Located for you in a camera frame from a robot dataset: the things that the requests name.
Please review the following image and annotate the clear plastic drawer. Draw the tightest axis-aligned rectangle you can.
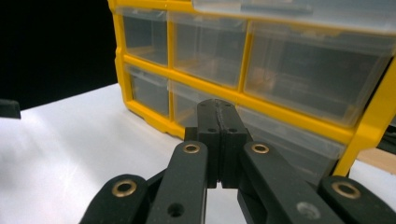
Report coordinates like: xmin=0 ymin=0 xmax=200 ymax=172
xmin=191 ymin=0 xmax=396 ymax=35

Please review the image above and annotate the white table board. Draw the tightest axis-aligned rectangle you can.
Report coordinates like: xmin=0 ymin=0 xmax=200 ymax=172
xmin=0 ymin=82 xmax=396 ymax=224

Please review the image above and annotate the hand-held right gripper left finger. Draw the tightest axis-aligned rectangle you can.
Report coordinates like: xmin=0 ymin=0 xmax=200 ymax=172
xmin=184 ymin=98 xmax=223 ymax=189

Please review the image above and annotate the yellow black drawer organizer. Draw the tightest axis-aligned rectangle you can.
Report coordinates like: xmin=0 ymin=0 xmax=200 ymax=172
xmin=106 ymin=0 xmax=396 ymax=178

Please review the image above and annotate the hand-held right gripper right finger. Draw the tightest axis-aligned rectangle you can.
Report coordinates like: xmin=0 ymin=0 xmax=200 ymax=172
xmin=219 ymin=99 xmax=254 ymax=190

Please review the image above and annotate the grid of clear drawers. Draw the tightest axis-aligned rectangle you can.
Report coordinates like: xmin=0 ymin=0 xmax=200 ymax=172
xmin=116 ymin=6 xmax=396 ymax=185

